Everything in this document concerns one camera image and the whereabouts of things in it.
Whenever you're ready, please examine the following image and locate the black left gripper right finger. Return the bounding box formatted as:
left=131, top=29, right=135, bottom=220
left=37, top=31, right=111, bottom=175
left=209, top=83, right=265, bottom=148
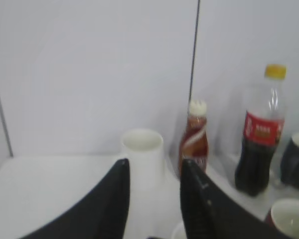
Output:
left=180, top=159, right=288, bottom=239

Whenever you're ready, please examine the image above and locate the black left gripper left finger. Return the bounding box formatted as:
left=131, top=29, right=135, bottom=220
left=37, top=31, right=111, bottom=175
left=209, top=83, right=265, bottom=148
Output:
left=25, top=158, right=130, bottom=239

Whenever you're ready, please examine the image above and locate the black mug white inside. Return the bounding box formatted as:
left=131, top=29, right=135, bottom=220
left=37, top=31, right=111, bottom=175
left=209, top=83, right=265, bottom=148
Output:
left=171, top=222, right=187, bottom=239

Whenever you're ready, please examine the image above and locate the white ceramic mug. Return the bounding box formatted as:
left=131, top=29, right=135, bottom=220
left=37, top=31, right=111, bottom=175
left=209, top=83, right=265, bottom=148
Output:
left=121, top=128, right=181, bottom=239

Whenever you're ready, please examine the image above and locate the red mug white inside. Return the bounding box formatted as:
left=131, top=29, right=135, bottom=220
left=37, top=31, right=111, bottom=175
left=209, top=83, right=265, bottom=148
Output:
left=264, top=198, right=299, bottom=239

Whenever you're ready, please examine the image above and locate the dark blue-black mug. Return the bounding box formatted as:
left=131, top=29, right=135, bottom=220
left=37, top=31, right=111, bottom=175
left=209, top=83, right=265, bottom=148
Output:
left=280, top=133, right=299, bottom=189

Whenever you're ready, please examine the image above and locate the brown Nescafe coffee bottle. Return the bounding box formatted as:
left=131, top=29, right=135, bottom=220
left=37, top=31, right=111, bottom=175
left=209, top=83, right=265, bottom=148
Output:
left=178, top=101, right=209, bottom=175

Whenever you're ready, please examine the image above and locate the dark cola bottle yellow cap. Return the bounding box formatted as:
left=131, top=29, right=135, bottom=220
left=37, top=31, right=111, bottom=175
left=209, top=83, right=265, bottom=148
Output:
left=235, top=64, right=287, bottom=197

